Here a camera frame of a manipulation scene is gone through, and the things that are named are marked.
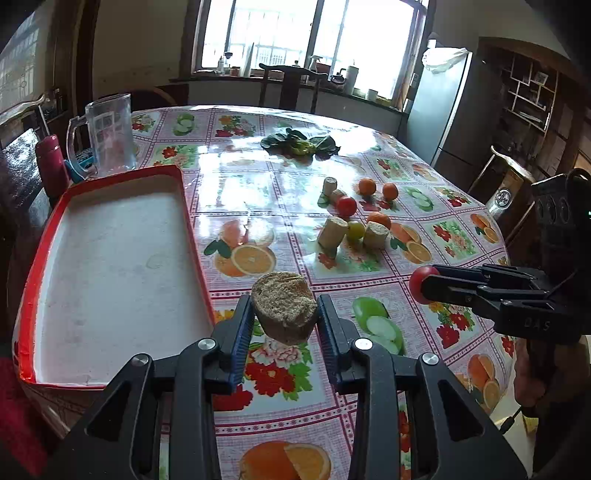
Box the dark wooden chair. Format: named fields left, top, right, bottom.
left=1, top=95, right=51, bottom=253
left=259, top=63, right=328, bottom=114

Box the red rimmed white tray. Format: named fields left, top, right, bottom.
left=17, top=164, right=218, bottom=391

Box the right hand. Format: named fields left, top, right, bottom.
left=514, top=335, right=590, bottom=416

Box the blue plastic box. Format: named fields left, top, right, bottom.
left=64, top=148, right=98, bottom=184

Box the dark wooden chair left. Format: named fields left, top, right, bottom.
left=1, top=95, right=51, bottom=253

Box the red thermos bottle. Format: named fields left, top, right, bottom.
left=35, top=135, right=69, bottom=201

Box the green leafy vegetable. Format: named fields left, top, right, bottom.
left=260, top=127, right=341, bottom=159

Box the dark wooden chair far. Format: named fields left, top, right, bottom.
left=259, top=63, right=328, bottom=114

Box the large brown corn cob piece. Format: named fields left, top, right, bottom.
left=252, top=271, right=318, bottom=345

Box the clear plastic pitcher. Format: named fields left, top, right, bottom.
left=66, top=93, right=137, bottom=180

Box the orange tangerine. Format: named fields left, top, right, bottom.
left=358, top=178, right=377, bottom=197
left=382, top=182, right=399, bottom=202
left=368, top=211, right=392, bottom=230

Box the pale corn cob piece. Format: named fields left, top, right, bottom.
left=363, top=221, right=390, bottom=250
left=318, top=216, right=349, bottom=249

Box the wooden chair right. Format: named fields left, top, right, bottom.
left=468, top=146, right=536, bottom=244

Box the floral fruit print tablecloth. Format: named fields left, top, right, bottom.
left=18, top=104, right=518, bottom=480

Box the red tomato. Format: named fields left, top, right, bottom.
left=409, top=265, right=439, bottom=305
left=335, top=196, right=358, bottom=218

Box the yellow green tomato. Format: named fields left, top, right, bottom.
left=346, top=221, right=366, bottom=242

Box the wooden display shelf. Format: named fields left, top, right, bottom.
left=478, top=37, right=590, bottom=180

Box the grey refrigerator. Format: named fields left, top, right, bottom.
left=403, top=47, right=503, bottom=191

